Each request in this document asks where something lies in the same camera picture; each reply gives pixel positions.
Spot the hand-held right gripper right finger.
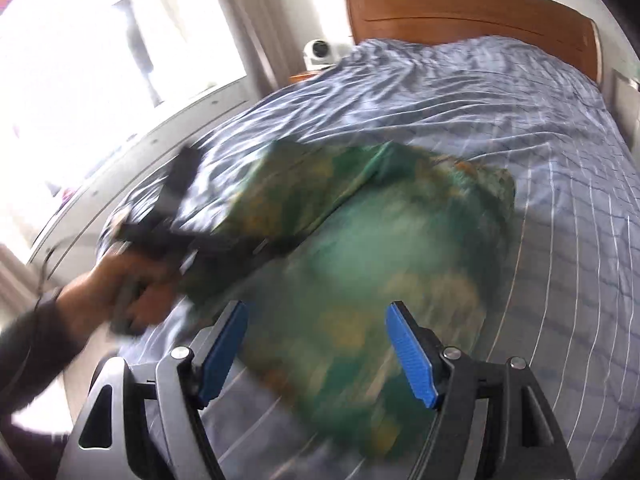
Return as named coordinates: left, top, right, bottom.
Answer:
left=385, top=301, right=576, bottom=480

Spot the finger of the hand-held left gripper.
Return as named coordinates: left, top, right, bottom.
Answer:
left=192, top=232, right=286, bottom=275

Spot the blue striped blanket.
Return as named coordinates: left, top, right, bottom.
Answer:
left=97, top=35, right=640, bottom=480

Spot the long white cabinet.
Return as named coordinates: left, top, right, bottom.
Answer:
left=27, top=72, right=266, bottom=271

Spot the bright window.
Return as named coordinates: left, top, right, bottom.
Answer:
left=0, top=0, right=251, bottom=186

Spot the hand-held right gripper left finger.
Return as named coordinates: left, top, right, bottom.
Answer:
left=56, top=300, right=249, bottom=480

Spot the green printed garment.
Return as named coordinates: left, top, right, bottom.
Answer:
left=177, top=139, right=517, bottom=458

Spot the beige curtain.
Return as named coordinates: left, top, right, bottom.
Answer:
left=207, top=0, right=301, bottom=96

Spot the person's left hand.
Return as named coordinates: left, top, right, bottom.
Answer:
left=70, top=251, right=182, bottom=335

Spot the person's dark clothing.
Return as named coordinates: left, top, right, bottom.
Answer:
left=0, top=410, right=66, bottom=480

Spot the wooden headboard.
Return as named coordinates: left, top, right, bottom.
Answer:
left=346, top=0, right=603, bottom=83

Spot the white security camera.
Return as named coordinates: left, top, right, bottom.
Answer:
left=303, top=38, right=346, bottom=71

